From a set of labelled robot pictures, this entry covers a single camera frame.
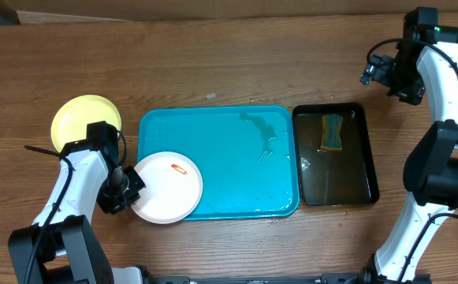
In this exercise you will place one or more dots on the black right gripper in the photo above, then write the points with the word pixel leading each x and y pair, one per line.
pixel 380 74

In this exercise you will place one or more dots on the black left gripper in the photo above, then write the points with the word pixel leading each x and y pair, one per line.
pixel 109 206

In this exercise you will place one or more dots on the pink-white plate with stain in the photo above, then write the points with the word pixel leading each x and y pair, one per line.
pixel 173 187

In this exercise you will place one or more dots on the yellow-green plate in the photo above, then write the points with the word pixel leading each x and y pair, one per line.
pixel 70 122

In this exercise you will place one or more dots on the yellow green sponge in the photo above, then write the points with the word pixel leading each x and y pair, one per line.
pixel 331 132

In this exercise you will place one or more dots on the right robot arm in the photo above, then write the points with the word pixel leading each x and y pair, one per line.
pixel 425 67

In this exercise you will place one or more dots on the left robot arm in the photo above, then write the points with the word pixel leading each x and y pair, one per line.
pixel 60 246

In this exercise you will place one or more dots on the teal plastic tray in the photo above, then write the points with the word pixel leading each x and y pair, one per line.
pixel 245 154

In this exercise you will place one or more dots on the black water basin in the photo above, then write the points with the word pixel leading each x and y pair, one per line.
pixel 345 177

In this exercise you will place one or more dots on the cardboard board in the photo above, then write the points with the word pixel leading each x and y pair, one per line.
pixel 148 10

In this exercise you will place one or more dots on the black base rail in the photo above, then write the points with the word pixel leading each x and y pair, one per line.
pixel 329 278

